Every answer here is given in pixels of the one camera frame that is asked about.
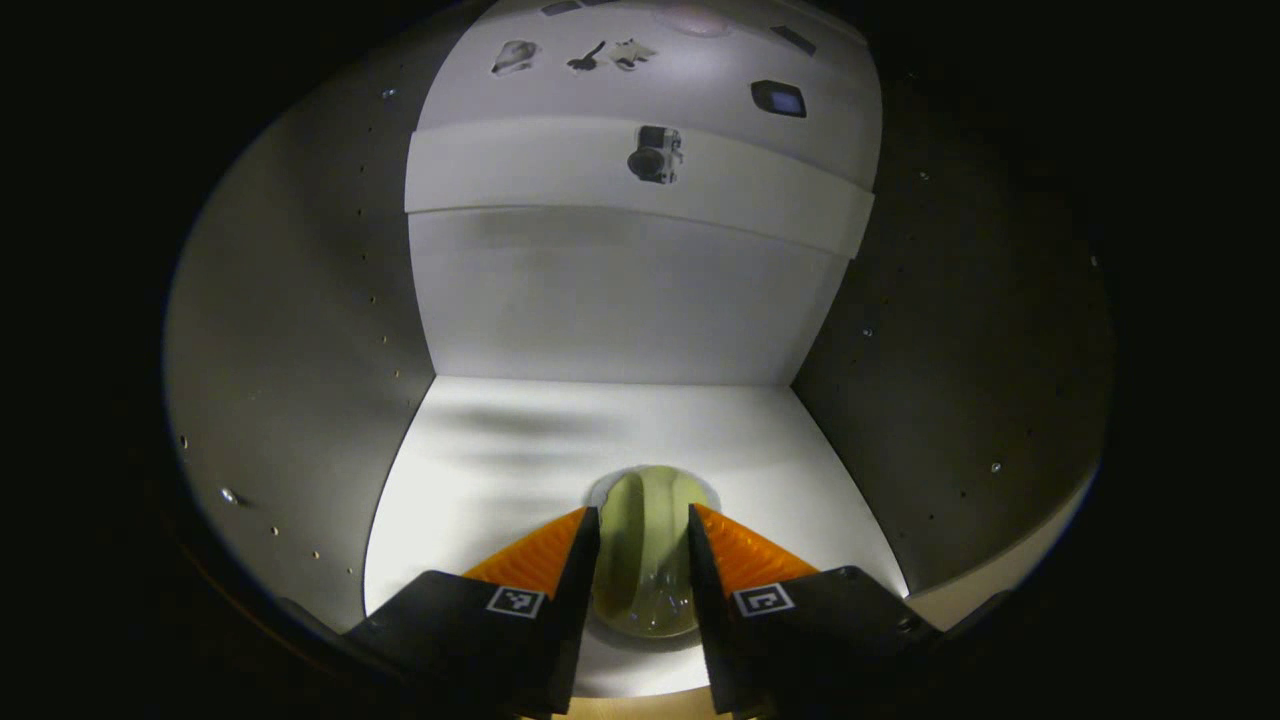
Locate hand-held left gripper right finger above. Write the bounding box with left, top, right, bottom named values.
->
left=688, top=503, right=943, bottom=717

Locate dark grey cabinet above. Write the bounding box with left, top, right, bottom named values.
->
left=163, top=0, right=1118, bottom=701

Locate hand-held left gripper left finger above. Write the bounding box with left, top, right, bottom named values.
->
left=345, top=506, right=602, bottom=719

